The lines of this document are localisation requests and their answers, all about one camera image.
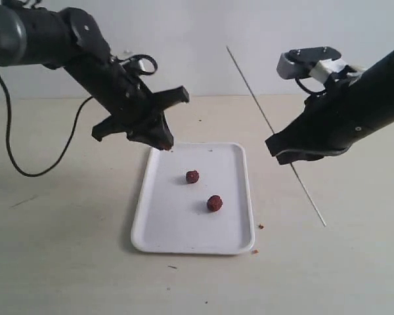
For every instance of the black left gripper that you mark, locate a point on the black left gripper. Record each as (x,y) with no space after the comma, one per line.
(134,110)

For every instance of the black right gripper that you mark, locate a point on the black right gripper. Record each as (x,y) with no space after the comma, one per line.
(328,126)

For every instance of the brown meatball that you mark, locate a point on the brown meatball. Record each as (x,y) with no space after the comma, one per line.
(192,177)
(214,203)
(166,147)

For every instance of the thin metal skewer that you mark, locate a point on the thin metal skewer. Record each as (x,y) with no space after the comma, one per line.
(266,119)

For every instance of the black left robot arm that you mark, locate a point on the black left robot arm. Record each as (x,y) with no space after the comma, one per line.
(71,39)

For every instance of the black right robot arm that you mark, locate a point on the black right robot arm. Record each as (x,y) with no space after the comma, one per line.
(376,106)

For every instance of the white rectangular plastic tray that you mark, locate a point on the white rectangular plastic tray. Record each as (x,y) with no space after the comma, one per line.
(172,216)

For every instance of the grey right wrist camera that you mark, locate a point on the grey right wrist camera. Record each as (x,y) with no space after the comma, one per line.
(297,63)

